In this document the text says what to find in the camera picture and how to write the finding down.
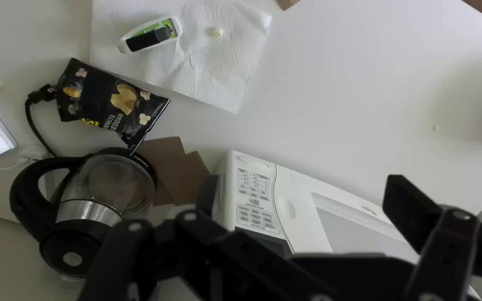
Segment black glass electric kettle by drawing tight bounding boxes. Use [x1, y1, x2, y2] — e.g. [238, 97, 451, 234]
[8, 147, 158, 279]

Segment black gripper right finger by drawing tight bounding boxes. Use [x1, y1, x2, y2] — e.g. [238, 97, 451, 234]
[381, 172, 482, 301]

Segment white paper towel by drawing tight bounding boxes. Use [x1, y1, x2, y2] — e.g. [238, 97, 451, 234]
[86, 0, 272, 115]

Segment black popcorn snack bag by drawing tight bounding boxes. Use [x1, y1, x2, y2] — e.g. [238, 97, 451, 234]
[54, 57, 170, 151]

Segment white microwave oven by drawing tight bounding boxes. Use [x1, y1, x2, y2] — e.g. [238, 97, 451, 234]
[210, 149, 421, 264]

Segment green white black small device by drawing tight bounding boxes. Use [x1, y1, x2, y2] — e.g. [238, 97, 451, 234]
[116, 13, 183, 55]

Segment popcorn kernel on towel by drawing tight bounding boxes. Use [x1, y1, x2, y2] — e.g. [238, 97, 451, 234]
[205, 25, 227, 40]

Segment brown paper piece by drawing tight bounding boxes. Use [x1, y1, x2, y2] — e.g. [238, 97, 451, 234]
[136, 135, 212, 207]

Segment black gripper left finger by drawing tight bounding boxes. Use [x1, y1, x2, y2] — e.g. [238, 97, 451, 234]
[78, 172, 237, 301]

